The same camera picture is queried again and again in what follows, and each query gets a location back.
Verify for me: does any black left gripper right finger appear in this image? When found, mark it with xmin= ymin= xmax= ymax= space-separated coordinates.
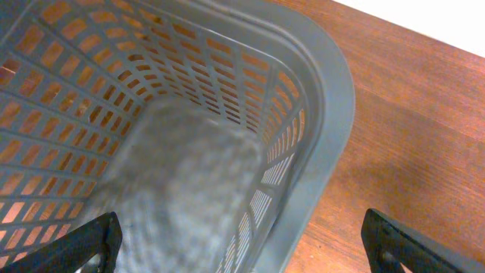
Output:
xmin=361 ymin=209 xmax=484 ymax=273

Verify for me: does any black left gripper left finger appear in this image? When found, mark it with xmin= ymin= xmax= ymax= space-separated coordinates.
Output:
xmin=1 ymin=212 xmax=122 ymax=273

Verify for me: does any grey plastic mesh basket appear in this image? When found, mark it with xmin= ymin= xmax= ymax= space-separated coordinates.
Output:
xmin=1 ymin=0 xmax=355 ymax=272

